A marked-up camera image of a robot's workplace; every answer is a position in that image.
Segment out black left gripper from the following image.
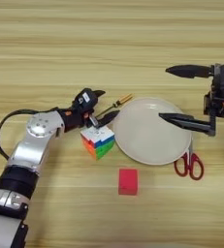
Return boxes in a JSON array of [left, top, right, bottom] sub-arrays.
[[56, 89, 120, 133]]

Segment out screwdriver with amber handle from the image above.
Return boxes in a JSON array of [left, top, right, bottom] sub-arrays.
[[95, 93, 134, 118]]

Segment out multicoloured puzzle cube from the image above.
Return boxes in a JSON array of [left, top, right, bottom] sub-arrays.
[[80, 125, 116, 161]]

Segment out round beige plate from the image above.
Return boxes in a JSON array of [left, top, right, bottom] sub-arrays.
[[112, 97, 193, 167]]

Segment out red handled scissors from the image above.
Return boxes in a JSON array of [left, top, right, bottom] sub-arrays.
[[173, 139, 205, 181]]

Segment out red block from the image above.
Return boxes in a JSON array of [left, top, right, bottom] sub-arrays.
[[117, 168, 139, 197]]

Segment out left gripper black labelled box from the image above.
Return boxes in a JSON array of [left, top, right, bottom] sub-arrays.
[[72, 87, 99, 113]]

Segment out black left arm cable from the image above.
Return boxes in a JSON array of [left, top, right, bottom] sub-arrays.
[[0, 107, 60, 162]]

